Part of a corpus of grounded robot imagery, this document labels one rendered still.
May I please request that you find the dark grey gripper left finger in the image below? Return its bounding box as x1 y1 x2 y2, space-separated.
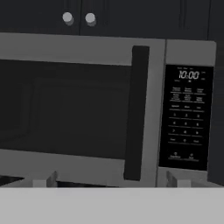
20 170 59 189

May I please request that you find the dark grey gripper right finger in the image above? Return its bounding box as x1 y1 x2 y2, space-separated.
165 170 215 189

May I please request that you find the grey microwave oven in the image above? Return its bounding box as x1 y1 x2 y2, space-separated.
0 31 218 189

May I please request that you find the grey microwave door, dark window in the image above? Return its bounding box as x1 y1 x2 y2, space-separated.
0 31 167 189

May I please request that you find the dark cupboard door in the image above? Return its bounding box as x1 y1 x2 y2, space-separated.
0 0 81 37
80 0 210 41

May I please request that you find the dark tall cupboard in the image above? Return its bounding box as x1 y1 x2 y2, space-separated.
207 0 224 187

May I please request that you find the round grey cupboard knob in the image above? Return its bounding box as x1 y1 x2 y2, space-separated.
84 12 98 27
61 11 75 26

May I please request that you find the black microwave door handle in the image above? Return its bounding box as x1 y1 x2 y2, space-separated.
122 45 151 182

